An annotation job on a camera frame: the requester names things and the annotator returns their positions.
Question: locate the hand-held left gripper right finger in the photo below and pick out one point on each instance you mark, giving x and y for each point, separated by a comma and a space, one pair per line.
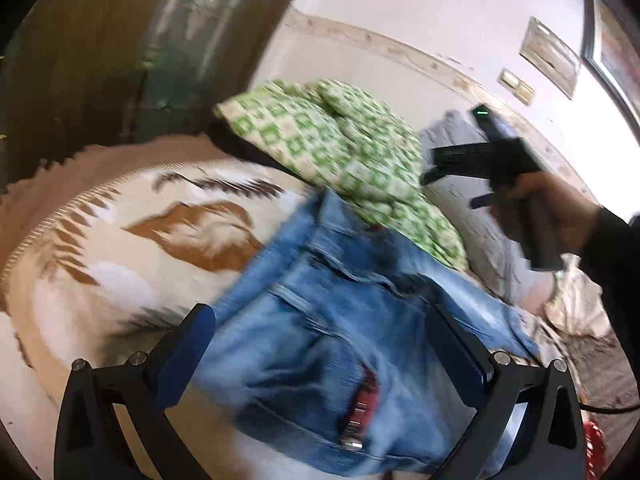
461, 355

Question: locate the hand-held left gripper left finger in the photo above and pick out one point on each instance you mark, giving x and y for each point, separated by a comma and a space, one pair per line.
184, 357

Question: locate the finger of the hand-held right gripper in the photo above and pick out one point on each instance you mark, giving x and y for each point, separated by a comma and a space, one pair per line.
482, 202
457, 156

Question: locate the blue denim pants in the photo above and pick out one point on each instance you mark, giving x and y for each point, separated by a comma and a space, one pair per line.
325, 320

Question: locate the person's right forearm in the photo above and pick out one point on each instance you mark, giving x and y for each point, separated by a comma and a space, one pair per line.
617, 280

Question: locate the person's right hand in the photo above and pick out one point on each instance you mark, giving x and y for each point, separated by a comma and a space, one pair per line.
560, 210

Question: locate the grey pillow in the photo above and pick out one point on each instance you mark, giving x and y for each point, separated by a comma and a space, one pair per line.
462, 230

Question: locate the green checkered cloth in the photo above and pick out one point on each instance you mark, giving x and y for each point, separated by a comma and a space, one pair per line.
330, 145

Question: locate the leaf printed blanket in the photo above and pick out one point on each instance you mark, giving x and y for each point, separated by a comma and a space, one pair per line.
115, 240

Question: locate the grey metal door panel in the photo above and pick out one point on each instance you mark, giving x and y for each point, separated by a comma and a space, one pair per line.
200, 45

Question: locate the brown wooden door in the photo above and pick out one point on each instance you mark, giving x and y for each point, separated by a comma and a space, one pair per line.
80, 70

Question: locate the small wall switch plate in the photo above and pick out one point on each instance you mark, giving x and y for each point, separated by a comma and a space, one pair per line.
517, 86

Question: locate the large wall switch plate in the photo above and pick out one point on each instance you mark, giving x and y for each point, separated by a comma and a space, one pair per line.
550, 57

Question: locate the framed wall picture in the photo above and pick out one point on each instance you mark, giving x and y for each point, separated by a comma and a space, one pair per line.
612, 45

